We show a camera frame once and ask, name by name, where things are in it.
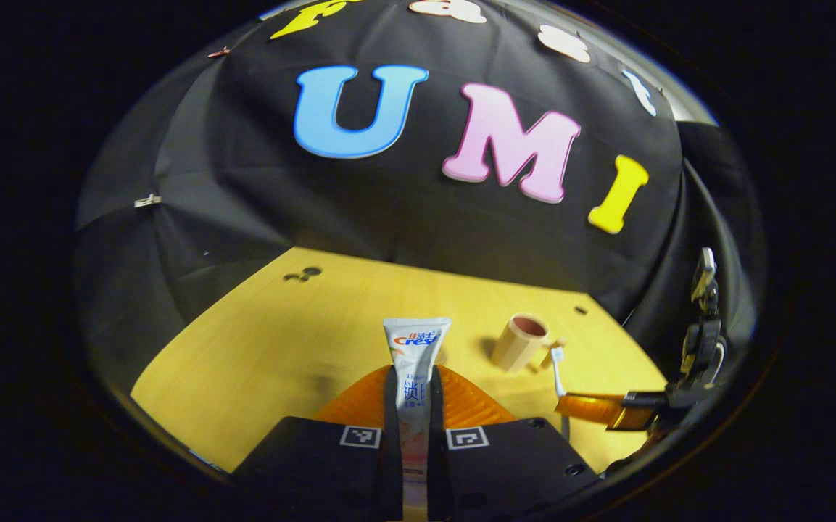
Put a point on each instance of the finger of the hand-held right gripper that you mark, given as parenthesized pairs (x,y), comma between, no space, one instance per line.
(599,407)

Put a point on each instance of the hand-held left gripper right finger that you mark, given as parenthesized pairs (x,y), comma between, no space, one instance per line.
(505,471)

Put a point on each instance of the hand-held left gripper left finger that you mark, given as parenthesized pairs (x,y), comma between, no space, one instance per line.
(316,471)

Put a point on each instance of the white toothbrush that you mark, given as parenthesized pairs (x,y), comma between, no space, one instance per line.
(558,373)

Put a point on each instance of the beige cup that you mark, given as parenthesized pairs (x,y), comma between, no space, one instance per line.
(519,344)

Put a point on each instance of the white toothpaste tube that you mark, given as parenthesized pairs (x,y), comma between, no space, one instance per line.
(416,348)

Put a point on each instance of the round black desk grommet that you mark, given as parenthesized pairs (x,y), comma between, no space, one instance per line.
(312,271)

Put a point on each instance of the black backdrop cloth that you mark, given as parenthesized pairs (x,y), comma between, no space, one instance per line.
(388,203)

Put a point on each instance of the white cloth clip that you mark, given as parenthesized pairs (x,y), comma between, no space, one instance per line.
(147,201)

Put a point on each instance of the red cloth clip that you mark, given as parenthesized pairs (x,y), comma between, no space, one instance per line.
(219,52)

